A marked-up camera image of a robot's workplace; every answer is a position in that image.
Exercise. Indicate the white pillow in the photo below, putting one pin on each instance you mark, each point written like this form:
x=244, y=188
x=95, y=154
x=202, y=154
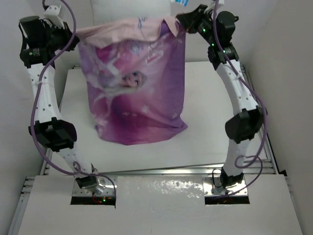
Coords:
x=106, y=11

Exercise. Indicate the aluminium frame rail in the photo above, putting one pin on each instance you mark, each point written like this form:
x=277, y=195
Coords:
x=265, y=144

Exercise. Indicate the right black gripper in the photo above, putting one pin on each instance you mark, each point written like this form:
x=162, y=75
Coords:
x=190, y=19

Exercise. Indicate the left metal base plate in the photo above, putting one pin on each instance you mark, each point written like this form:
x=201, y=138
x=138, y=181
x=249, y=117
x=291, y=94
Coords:
x=104, y=188

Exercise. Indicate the pink purple pillowcase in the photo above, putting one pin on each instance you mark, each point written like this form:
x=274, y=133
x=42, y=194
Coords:
x=135, y=74

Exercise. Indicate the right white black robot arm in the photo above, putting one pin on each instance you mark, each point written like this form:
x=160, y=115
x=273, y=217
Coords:
x=249, y=114

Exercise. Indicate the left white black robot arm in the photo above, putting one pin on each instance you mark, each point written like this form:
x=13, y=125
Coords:
x=47, y=127

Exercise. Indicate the white front cover board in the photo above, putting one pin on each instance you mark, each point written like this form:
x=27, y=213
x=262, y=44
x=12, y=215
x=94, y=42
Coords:
x=159, y=206

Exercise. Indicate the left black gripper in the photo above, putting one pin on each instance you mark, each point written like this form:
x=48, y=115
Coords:
x=65, y=35

